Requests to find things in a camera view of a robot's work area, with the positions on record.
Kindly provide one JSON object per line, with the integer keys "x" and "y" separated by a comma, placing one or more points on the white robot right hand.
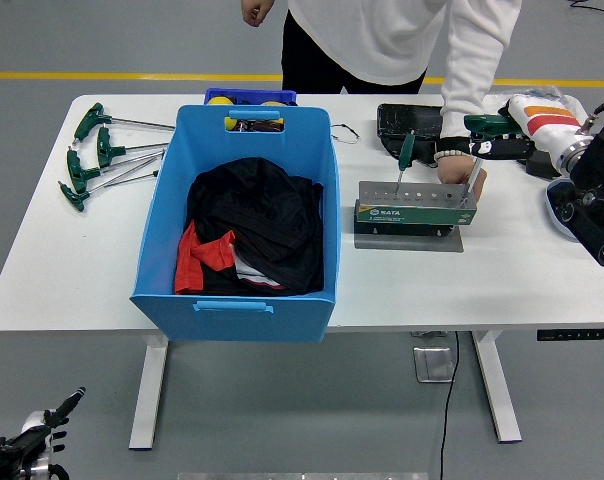
{"x": 547, "y": 125}

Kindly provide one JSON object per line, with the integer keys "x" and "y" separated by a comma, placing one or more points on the person's left hand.
{"x": 454, "y": 170}

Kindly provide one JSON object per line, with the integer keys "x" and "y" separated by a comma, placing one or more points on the person's right hand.
{"x": 257, "y": 12}

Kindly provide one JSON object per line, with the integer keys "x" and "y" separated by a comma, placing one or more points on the black-white robot left hand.
{"x": 57, "y": 410}

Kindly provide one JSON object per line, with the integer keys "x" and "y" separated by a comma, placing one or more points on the green metal hex key holder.
{"x": 412, "y": 215}

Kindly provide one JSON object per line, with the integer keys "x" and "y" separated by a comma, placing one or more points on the person's left forearm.
{"x": 472, "y": 75}

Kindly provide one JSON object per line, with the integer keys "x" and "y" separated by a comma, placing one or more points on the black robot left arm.
{"x": 7, "y": 457}

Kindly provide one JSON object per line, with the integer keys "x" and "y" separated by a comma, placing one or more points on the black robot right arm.
{"x": 597, "y": 200}

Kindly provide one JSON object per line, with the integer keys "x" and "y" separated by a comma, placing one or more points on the blue plastic storage box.
{"x": 242, "y": 320}

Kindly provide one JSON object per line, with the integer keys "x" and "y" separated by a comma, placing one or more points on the black plastic tray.
{"x": 412, "y": 120}

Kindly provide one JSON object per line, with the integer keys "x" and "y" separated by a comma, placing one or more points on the dark blue plastic bin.
{"x": 252, "y": 94}

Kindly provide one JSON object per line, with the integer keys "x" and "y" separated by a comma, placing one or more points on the light blue bowl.
{"x": 554, "y": 210}

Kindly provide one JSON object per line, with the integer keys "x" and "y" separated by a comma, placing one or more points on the yellow ball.
{"x": 272, "y": 104}
{"x": 230, "y": 124}
{"x": 219, "y": 100}

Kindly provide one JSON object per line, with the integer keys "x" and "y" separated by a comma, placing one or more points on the white table leg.
{"x": 149, "y": 390}
{"x": 497, "y": 390}

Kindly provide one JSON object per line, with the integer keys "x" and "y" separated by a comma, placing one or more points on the dark red packet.
{"x": 262, "y": 126}

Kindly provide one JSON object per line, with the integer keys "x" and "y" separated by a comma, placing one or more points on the person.
{"x": 372, "y": 35}

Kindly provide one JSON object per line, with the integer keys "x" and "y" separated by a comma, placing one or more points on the metal floor plate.
{"x": 434, "y": 365}

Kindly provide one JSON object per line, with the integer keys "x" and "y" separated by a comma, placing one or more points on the black and red clothing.
{"x": 262, "y": 215}

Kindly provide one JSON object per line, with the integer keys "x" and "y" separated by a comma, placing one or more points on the black table control panel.
{"x": 574, "y": 335}

